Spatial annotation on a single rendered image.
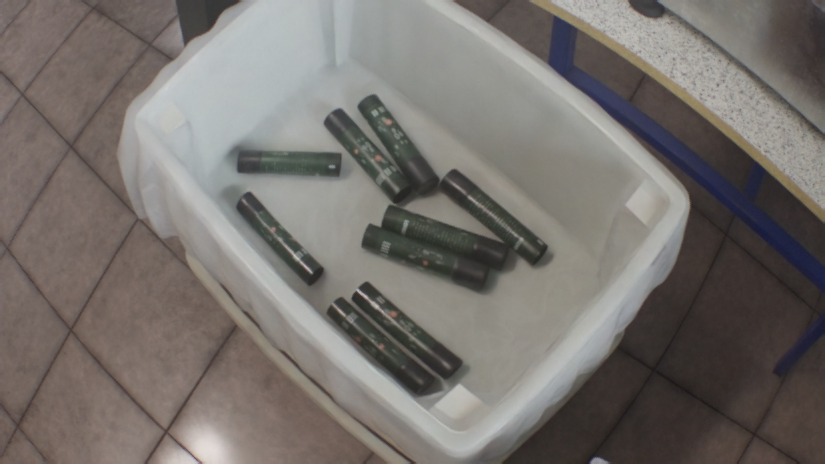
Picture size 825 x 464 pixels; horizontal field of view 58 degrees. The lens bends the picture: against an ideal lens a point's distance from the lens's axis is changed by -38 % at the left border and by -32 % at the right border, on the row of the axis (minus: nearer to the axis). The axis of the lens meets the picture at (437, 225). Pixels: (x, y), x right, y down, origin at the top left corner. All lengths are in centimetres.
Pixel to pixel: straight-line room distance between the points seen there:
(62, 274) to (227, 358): 49
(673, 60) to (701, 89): 5
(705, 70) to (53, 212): 146
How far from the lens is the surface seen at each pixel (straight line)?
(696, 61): 119
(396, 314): 128
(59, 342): 193
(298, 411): 174
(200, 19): 154
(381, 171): 135
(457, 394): 105
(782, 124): 119
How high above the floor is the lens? 168
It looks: 65 degrees down
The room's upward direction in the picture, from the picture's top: 2 degrees clockwise
